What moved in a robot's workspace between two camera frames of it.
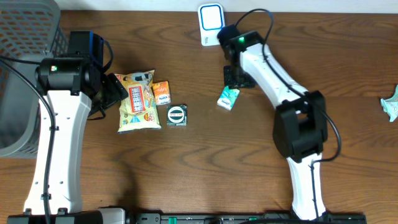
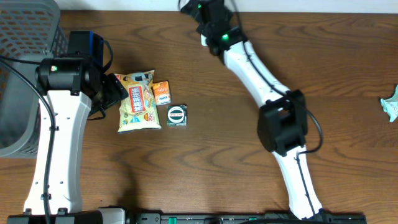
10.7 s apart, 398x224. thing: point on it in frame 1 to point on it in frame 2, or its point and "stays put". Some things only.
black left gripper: x=116 y=91 stays put
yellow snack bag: x=138 y=111 stays put
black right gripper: x=247 y=84 to x=199 y=28
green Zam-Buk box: x=176 y=115 stays put
